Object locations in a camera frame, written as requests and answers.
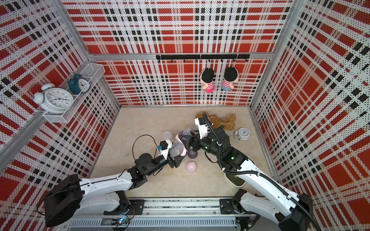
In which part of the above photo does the doll with pink dress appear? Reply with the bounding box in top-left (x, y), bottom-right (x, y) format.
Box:
top-left (200, 68), bottom-right (215, 93)

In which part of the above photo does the teal alarm clock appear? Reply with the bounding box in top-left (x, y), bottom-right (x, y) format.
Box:
top-left (67, 74), bottom-right (91, 95)

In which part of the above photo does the large white alarm clock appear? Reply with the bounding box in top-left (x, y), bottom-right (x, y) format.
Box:
top-left (33, 83), bottom-right (74, 114)

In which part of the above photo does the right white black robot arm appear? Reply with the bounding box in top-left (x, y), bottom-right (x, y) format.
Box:
top-left (176, 128), bottom-right (321, 231)

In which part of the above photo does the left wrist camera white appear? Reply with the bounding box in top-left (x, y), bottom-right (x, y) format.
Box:
top-left (157, 140), bottom-right (172, 160)

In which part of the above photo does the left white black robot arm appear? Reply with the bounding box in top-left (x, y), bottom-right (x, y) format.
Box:
top-left (43, 153), bottom-right (184, 228)

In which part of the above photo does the pink bottle cap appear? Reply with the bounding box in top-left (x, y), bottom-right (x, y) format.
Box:
top-left (186, 161), bottom-right (198, 174)

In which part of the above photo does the small white alarm clock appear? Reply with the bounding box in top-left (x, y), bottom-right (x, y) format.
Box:
top-left (233, 128), bottom-right (251, 141)

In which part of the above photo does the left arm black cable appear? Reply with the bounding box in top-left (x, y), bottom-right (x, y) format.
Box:
top-left (132, 134), bottom-right (159, 161)

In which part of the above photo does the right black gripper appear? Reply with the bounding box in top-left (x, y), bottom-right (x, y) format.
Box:
top-left (180, 130), bottom-right (222, 159)

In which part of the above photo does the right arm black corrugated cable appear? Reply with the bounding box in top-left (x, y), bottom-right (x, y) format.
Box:
top-left (201, 112), bottom-right (321, 231)

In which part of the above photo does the doll with striped shirt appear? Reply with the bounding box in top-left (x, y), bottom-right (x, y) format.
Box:
top-left (222, 67), bottom-right (240, 91)

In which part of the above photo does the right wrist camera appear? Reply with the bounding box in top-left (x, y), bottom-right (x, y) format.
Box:
top-left (195, 117), bottom-right (212, 140)

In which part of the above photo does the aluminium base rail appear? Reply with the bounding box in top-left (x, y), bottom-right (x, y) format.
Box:
top-left (57, 197), bottom-right (262, 231)

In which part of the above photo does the white wire wall shelf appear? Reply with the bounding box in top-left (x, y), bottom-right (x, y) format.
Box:
top-left (43, 63), bottom-right (105, 123)

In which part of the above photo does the green circuit board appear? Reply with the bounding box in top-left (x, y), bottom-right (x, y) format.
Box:
top-left (111, 218), bottom-right (130, 227)

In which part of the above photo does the black hook rail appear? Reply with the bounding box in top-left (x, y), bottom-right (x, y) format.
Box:
top-left (156, 54), bottom-right (251, 62)

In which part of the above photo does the clear baby bottle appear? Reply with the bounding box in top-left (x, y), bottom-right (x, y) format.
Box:
top-left (163, 131), bottom-right (172, 140)
top-left (169, 141), bottom-right (181, 157)

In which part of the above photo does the pink bottle handle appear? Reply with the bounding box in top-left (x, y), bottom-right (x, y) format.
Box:
top-left (176, 134), bottom-right (187, 157)

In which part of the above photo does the white bin green inside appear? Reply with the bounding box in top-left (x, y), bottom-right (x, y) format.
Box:
top-left (224, 173), bottom-right (245, 188)

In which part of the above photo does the brown plush toy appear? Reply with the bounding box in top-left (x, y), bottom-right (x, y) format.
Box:
top-left (205, 112), bottom-right (237, 131)

